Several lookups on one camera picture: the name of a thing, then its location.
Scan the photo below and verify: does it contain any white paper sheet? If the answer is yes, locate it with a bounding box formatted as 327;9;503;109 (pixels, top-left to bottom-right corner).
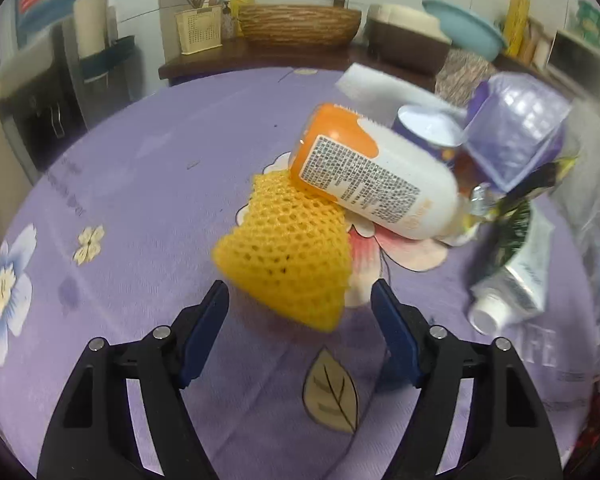
336;62;468;121

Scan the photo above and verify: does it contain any stack of paper cups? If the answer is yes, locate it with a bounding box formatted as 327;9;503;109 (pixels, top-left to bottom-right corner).
73;0;112;58

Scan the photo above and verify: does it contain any floral patterned cloth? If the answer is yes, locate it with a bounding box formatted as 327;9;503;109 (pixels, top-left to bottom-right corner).
434;50;496;108

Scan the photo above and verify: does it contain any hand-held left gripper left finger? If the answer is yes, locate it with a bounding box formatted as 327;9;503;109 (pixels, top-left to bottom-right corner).
36;280;230;480

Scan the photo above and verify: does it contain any water dispenser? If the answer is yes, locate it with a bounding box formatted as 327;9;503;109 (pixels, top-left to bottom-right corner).
0;20;141;171

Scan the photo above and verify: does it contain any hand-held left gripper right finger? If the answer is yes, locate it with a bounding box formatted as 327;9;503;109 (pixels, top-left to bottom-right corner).
371;279;565;480

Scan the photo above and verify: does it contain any purple plastic packaging tray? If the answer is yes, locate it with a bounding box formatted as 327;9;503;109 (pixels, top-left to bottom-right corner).
462;72;573;193

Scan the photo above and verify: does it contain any yellow foam fruit net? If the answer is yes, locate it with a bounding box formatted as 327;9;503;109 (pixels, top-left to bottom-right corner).
211;172;353;333

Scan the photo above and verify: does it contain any dark yellow snack wrapper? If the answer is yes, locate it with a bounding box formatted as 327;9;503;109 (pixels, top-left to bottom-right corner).
467;155;581;266

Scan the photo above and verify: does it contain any dark wooden counter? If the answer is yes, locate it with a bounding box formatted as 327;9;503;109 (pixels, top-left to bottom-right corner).
158;37;441;91

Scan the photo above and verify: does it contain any brown box with cream lid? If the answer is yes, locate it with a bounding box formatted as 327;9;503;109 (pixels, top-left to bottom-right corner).
365;4;453;76

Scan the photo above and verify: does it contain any yellow packet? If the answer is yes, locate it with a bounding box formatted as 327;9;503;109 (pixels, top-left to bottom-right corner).
502;0;531;58

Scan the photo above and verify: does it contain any white squeeze tube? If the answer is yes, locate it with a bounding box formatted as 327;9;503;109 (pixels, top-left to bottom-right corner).
467;205;553;336

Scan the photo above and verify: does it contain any cream utensil holder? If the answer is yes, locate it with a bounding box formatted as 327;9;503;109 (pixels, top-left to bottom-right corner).
174;2;224;56

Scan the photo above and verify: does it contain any woven brown basin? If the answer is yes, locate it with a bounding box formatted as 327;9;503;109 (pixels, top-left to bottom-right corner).
237;4;362;51

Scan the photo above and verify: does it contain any purple floral tablecloth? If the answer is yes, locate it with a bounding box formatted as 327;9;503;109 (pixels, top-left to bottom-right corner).
0;66;600;480

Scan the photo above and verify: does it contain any light blue plastic basin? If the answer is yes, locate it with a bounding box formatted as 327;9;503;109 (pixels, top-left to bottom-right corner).
422;0;508;63

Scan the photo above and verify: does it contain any yellow soap pump bottle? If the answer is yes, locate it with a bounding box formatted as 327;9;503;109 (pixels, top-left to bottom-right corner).
229;0;257;38

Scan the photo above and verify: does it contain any green package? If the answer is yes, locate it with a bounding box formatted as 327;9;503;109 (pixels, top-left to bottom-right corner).
567;0;600;43

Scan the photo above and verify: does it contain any purple paper cup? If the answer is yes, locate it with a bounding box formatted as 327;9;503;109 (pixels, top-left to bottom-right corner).
391;105;468;168

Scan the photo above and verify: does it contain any orange and white plastic bottle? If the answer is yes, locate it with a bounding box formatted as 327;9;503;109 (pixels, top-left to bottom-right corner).
289;102;463;241

